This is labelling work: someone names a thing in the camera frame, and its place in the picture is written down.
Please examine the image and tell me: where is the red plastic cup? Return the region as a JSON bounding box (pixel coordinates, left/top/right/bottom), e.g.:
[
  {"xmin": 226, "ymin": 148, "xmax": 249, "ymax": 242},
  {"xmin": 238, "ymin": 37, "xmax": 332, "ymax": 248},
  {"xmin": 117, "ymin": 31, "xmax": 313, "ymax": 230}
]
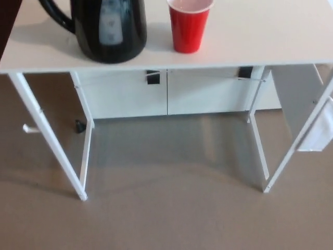
[{"xmin": 166, "ymin": 0, "xmax": 216, "ymax": 54}]

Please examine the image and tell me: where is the black cabinet handle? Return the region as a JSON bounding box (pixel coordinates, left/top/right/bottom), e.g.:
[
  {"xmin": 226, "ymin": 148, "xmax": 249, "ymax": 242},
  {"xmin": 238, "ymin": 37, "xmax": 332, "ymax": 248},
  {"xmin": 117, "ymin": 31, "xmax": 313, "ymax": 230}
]
[
  {"xmin": 145, "ymin": 69, "xmax": 161, "ymax": 86},
  {"xmin": 238, "ymin": 66, "xmax": 253, "ymax": 80}
]

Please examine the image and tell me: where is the white low cabinet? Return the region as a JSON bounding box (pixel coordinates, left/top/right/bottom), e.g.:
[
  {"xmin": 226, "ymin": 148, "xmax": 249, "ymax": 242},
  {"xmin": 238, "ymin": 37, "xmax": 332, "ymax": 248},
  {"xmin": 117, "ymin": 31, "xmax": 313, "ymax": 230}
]
[{"xmin": 71, "ymin": 64, "xmax": 325, "ymax": 121}]

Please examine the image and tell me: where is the small black floor object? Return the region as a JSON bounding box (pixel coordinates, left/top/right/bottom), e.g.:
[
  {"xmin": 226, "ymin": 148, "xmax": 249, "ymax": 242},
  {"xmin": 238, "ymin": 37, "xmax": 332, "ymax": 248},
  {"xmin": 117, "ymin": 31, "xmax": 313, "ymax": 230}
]
[{"xmin": 74, "ymin": 119, "xmax": 86, "ymax": 134}]

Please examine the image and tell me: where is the black electric kettle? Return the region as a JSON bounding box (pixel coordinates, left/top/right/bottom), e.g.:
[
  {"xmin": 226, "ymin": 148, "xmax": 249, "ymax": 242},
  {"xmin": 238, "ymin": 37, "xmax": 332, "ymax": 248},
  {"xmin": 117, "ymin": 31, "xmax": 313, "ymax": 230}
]
[{"xmin": 39, "ymin": 0, "xmax": 148, "ymax": 64}]

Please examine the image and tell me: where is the dark brown wooden panel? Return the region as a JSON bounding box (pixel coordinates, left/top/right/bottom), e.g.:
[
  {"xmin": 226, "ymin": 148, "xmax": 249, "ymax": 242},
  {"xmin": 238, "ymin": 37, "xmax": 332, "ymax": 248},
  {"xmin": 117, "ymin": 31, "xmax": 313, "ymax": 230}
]
[{"xmin": 0, "ymin": 0, "xmax": 23, "ymax": 66}]

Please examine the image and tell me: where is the white table side hook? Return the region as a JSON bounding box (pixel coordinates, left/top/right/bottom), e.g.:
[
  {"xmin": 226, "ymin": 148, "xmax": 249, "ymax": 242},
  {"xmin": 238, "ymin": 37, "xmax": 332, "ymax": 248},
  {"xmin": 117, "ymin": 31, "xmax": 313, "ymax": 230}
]
[{"xmin": 22, "ymin": 124, "xmax": 41, "ymax": 135}]

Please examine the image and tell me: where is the white folding table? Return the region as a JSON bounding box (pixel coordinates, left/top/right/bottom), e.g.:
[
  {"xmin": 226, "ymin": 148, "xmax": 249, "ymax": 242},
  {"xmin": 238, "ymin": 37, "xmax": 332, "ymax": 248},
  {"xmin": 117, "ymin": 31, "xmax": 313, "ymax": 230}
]
[{"xmin": 0, "ymin": 0, "xmax": 333, "ymax": 203}]

